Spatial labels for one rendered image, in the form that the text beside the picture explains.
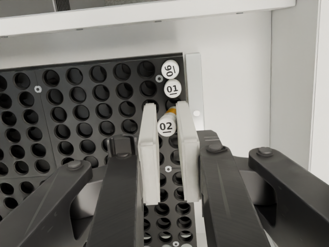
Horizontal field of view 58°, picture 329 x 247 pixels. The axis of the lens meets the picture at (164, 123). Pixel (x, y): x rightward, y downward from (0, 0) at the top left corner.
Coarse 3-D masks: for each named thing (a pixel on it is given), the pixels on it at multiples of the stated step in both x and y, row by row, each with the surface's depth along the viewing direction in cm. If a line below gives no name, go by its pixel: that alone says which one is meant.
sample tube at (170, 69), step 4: (168, 60) 21; (172, 60) 21; (164, 64) 20; (168, 64) 20; (172, 64) 20; (176, 64) 20; (164, 68) 20; (168, 68) 20; (172, 68) 20; (176, 68) 20; (164, 72) 20; (168, 72) 20; (172, 72) 20; (176, 72) 20; (164, 76) 21; (168, 76) 20; (172, 76) 20
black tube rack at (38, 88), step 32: (64, 64) 25; (96, 64) 22; (128, 64) 22; (0, 96) 23; (32, 96) 26; (64, 96) 23; (96, 96) 23; (128, 96) 26; (160, 96) 22; (0, 128) 24; (32, 128) 27; (64, 128) 26; (96, 128) 23; (128, 128) 26; (0, 160) 25; (32, 160) 24; (64, 160) 25; (96, 160) 27; (160, 160) 28; (0, 192) 26; (160, 192) 29; (160, 224) 26
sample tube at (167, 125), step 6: (174, 108) 21; (168, 114) 19; (174, 114) 20; (162, 120) 18; (168, 120) 18; (174, 120) 18; (162, 126) 18; (168, 126) 18; (174, 126) 18; (162, 132) 18; (168, 132) 18; (174, 132) 18
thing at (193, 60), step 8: (192, 56) 26; (200, 56) 26; (192, 64) 26; (200, 64) 26; (192, 72) 27; (200, 72) 27; (192, 80) 27; (200, 80) 27; (192, 88) 27; (200, 88) 27; (192, 96) 27; (200, 96) 27; (192, 104) 28; (200, 104) 28; (192, 112) 28; (200, 112) 28; (200, 120) 28; (200, 128) 28
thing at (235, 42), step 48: (192, 0) 21; (240, 0) 20; (288, 0) 20; (0, 48) 28; (48, 48) 28; (96, 48) 28; (144, 48) 27; (192, 48) 27; (240, 48) 27; (240, 96) 28; (240, 144) 30
